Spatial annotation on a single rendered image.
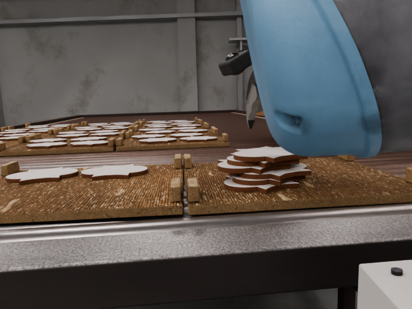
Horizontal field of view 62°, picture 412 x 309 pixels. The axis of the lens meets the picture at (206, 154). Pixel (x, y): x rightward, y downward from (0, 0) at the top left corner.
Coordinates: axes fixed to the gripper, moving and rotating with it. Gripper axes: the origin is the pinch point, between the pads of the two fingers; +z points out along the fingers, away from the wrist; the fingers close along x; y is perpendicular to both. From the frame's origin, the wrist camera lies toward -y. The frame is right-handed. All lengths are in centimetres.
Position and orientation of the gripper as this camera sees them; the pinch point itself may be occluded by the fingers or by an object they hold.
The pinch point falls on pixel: (268, 132)
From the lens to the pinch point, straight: 65.3
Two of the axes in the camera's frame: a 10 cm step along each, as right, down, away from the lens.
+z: 0.3, 9.9, 1.6
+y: 9.0, -1.0, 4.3
